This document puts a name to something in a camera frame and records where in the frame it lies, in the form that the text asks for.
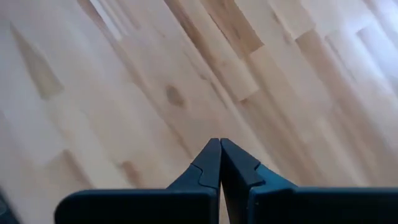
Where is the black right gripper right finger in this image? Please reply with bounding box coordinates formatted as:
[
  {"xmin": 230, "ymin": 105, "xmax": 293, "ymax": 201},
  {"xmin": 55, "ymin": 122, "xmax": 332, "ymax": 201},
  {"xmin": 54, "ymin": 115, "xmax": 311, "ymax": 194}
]
[{"xmin": 220, "ymin": 138, "xmax": 398, "ymax": 224}]

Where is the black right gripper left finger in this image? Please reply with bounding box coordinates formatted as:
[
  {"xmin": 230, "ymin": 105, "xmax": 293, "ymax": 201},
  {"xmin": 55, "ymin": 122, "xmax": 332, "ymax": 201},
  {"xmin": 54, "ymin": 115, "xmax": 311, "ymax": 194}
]
[{"xmin": 54, "ymin": 138, "xmax": 223, "ymax": 224}]

